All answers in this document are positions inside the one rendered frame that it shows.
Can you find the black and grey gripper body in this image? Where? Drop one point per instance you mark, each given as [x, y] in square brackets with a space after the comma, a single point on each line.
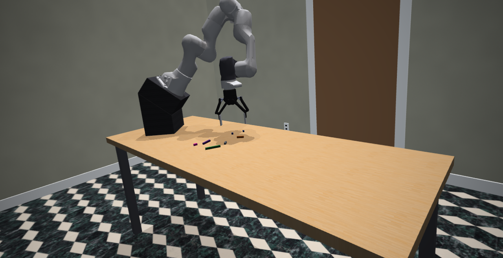
[229, 95]

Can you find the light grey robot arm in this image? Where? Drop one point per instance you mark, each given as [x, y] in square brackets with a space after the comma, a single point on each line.
[228, 10]

